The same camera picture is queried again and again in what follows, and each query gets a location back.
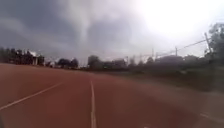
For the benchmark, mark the row of trees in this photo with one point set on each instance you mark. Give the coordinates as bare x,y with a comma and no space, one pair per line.
133,63

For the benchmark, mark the pole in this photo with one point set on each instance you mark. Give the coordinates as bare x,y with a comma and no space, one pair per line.
207,41
176,51

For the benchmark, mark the tree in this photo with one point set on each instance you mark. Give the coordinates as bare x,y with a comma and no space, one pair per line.
217,41

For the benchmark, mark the building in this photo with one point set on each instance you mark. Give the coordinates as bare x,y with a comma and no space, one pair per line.
23,57

